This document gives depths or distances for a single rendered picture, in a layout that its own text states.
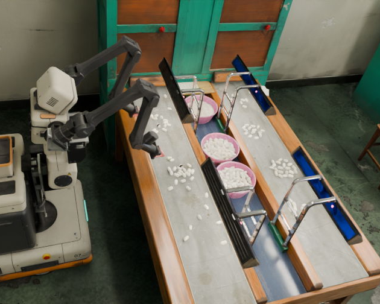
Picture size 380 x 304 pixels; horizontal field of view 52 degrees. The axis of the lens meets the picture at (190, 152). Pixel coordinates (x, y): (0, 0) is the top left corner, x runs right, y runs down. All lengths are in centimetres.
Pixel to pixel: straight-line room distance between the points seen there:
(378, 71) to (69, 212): 354
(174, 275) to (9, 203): 96
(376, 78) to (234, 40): 216
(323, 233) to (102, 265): 151
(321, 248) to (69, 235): 158
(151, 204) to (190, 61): 128
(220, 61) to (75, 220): 162
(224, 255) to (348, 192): 197
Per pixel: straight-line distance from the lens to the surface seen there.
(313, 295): 222
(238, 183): 249
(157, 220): 220
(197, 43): 301
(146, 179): 237
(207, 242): 219
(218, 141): 272
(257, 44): 324
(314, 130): 437
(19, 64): 383
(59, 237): 274
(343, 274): 236
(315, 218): 250
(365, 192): 397
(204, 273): 209
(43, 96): 204
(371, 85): 488
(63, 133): 198
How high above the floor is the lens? 256
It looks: 44 degrees down
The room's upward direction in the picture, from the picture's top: 11 degrees clockwise
